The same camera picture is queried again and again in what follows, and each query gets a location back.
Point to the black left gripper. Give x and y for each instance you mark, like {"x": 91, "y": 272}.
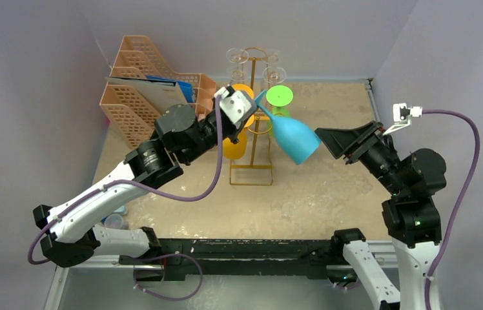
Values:
{"x": 236, "y": 132}

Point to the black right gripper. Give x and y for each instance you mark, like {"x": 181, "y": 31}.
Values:
{"x": 362, "y": 145}

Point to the yellow plastic goblet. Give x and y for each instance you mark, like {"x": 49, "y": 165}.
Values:
{"x": 242, "y": 87}
{"x": 235, "y": 151}

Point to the blue plastic goblet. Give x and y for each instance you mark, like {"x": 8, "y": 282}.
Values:
{"x": 295, "y": 138}

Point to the green plastic goblet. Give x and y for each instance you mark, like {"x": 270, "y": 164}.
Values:
{"x": 279, "y": 97}

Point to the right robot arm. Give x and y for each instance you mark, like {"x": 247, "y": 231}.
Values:
{"x": 410, "y": 215}

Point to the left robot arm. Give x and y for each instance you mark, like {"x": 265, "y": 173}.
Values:
{"x": 70, "y": 233}

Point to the grey paper folder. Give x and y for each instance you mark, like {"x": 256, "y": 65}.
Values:
{"x": 147, "y": 98}

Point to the peach plastic file organizer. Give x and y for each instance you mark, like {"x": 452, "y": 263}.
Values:
{"x": 138, "y": 57}

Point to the blue small container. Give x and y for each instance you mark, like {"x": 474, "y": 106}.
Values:
{"x": 121, "y": 210}

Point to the small clear plastic cup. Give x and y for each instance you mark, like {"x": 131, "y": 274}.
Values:
{"x": 114, "y": 221}

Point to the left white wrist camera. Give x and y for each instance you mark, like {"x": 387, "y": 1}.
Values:
{"x": 237, "y": 105}

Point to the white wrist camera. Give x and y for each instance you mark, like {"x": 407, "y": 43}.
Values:
{"x": 402, "y": 116}
{"x": 237, "y": 105}

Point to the gold wire wine glass rack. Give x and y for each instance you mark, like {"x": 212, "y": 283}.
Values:
{"x": 255, "y": 167}

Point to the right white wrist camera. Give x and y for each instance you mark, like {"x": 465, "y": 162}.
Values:
{"x": 402, "y": 116}

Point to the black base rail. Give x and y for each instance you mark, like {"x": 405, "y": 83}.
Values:
{"x": 313, "y": 259}

